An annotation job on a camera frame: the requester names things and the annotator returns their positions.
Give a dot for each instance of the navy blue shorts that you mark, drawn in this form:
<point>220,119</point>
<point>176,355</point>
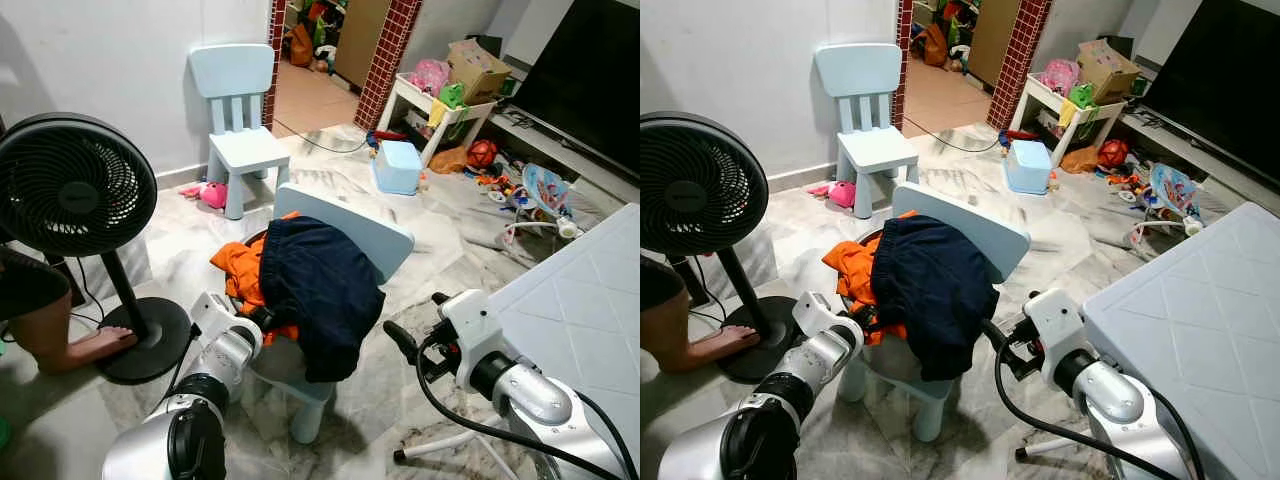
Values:
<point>320,290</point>
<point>935,290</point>

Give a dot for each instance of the orange garment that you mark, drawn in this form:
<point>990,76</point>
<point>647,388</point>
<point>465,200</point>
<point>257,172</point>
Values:
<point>235,270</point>
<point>850,275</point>

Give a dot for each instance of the pink toy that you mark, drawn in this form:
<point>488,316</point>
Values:
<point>842,194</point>
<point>213,195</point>

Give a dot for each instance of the light blue plastic box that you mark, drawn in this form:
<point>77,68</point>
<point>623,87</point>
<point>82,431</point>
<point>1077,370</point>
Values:
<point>397,168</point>
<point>1028,168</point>

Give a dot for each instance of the blue baby bouncer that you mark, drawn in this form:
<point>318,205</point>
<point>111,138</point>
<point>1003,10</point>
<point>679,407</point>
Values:
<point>1170,190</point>
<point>545,190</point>

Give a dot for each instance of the red ball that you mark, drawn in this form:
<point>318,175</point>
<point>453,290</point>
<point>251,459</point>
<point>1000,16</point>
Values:
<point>1113,154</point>
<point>482,154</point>

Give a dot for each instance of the person in dark shorts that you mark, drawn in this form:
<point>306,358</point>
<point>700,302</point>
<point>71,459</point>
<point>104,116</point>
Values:
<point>690,345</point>
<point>50,340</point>

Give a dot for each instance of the white TV bench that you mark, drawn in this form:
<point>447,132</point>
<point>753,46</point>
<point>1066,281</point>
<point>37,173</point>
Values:
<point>1190,158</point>
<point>560,150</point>

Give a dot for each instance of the white toy shelf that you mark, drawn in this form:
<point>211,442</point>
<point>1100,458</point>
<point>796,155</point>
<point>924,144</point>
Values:
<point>405,100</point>
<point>1035,100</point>

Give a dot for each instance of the green toy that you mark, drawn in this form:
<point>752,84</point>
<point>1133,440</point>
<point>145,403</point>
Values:
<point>1082,95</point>
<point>453,95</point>

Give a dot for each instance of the black standing fan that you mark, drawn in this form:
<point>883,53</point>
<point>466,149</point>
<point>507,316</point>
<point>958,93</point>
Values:
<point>70,190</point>
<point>700,190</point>

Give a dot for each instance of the pink bag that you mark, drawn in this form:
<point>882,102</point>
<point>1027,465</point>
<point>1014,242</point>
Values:
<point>430,78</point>
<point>1060,78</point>

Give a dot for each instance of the cardboard box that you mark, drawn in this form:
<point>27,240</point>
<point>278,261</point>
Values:
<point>480,70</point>
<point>1110,70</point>

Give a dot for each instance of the brown wooden door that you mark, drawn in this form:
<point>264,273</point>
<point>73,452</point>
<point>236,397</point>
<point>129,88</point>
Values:
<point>362,40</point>
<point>995,40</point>

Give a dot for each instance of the black television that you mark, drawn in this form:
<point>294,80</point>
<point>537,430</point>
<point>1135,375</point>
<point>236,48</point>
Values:
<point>590,80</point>
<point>1220,80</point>

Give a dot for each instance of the orange brown bag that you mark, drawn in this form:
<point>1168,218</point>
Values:
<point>300,45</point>
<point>935,45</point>

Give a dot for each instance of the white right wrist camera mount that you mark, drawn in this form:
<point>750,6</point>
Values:
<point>1050,312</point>
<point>470,315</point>

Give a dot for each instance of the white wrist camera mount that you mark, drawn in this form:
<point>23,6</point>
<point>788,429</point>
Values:
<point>815,308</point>
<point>470,315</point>
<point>1050,312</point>
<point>212,312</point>

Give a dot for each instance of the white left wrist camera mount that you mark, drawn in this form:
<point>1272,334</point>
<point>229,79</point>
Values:
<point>815,308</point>
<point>212,312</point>

